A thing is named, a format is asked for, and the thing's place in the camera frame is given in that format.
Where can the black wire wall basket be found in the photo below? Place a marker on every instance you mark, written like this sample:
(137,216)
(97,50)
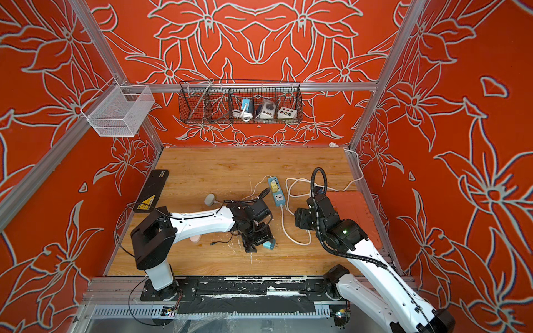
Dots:
(213,102)

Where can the white mesh wall basket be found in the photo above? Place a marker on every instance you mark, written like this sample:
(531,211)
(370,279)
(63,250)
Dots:
(119,114)

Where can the white cube socket adapter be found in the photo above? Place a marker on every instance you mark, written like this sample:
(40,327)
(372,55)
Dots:
(287,114)

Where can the red plastic toolbox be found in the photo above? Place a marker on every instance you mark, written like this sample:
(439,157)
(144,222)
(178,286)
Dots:
(352,205)

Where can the teal wall charger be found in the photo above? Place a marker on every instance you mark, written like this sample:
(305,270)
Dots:
(270,244)

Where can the pink earbuds case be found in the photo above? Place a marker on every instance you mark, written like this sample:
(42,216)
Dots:
(195,239)

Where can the blue white charger in basket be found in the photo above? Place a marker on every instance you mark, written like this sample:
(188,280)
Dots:
(247,106)

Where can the white round socket adapter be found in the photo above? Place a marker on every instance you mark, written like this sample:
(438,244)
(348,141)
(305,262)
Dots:
(267,110)

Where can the black flat tool case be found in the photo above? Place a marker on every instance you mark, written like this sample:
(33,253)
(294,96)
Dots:
(151,191)

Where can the mint green earbuds case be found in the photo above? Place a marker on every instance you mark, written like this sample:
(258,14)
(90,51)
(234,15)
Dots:
(210,200)

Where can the blue power strip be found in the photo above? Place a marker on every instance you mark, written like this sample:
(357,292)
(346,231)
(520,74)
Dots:
(277,192)

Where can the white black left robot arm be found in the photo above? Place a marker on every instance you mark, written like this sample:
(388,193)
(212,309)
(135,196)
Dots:
(153,238)

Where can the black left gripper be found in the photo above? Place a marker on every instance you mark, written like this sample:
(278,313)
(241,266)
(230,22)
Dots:
(267,236)

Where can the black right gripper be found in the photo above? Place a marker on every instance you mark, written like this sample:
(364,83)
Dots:
(301,218)

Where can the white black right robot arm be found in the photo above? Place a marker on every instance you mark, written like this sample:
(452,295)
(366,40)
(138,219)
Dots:
(389,300)

